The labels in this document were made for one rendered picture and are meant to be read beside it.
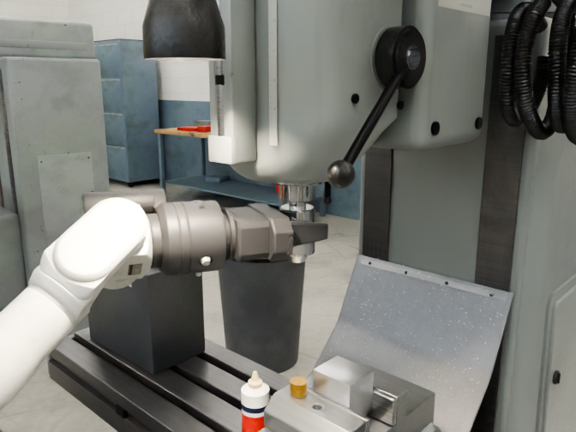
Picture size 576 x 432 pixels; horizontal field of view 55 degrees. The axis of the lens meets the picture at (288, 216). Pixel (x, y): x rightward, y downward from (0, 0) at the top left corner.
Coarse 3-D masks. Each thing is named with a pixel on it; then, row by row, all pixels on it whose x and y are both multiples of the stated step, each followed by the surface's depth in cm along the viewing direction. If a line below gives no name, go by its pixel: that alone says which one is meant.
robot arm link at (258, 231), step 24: (192, 216) 64; (216, 216) 65; (240, 216) 67; (264, 216) 68; (192, 240) 63; (216, 240) 64; (240, 240) 65; (264, 240) 66; (288, 240) 66; (192, 264) 64; (216, 264) 66
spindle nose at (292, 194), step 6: (282, 186) 70; (288, 186) 69; (294, 186) 69; (300, 186) 69; (306, 186) 69; (312, 186) 70; (282, 192) 70; (288, 192) 69; (294, 192) 69; (300, 192) 69; (306, 192) 69; (312, 192) 70; (282, 198) 70; (288, 198) 69; (294, 198) 69; (300, 198) 69; (306, 198) 69; (312, 198) 70
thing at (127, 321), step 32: (128, 288) 97; (160, 288) 95; (192, 288) 100; (96, 320) 107; (128, 320) 99; (160, 320) 96; (192, 320) 101; (128, 352) 101; (160, 352) 97; (192, 352) 103
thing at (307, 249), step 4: (292, 220) 70; (296, 220) 70; (300, 220) 70; (304, 220) 70; (308, 220) 70; (312, 220) 71; (304, 244) 71; (308, 244) 71; (312, 244) 72; (296, 248) 71; (300, 248) 71; (304, 248) 71; (308, 248) 71; (312, 248) 72; (296, 252) 71; (300, 252) 71; (304, 252) 71; (308, 252) 71; (312, 252) 72; (292, 256) 71; (296, 256) 71; (300, 256) 71
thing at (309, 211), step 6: (288, 204) 73; (306, 204) 73; (282, 210) 71; (288, 210) 70; (294, 210) 70; (300, 210) 70; (306, 210) 70; (312, 210) 71; (288, 216) 70; (294, 216) 70; (300, 216) 70; (306, 216) 70; (312, 216) 71
